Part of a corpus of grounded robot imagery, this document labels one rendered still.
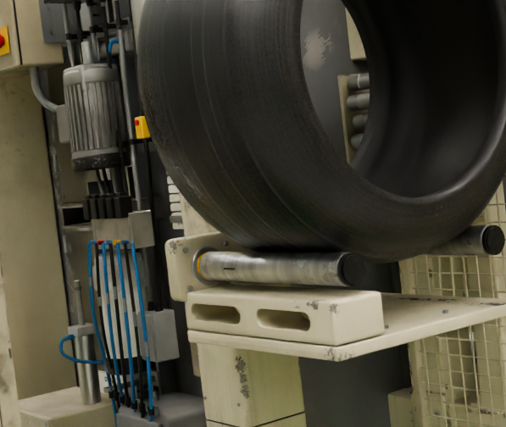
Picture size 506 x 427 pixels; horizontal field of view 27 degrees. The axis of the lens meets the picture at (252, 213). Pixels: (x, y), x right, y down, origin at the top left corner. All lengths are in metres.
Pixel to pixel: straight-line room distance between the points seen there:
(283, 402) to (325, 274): 0.45
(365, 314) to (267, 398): 0.42
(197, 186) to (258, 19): 0.27
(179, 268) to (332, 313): 0.35
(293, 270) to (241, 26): 0.35
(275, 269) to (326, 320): 0.14
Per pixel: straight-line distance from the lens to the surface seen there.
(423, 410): 2.05
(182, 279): 1.65
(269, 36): 1.33
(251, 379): 1.77
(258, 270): 1.53
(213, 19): 1.36
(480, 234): 1.59
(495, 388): 2.14
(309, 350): 1.43
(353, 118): 2.06
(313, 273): 1.43
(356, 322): 1.41
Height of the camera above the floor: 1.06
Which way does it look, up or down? 3 degrees down
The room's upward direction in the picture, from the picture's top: 7 degrees counter-clockwise
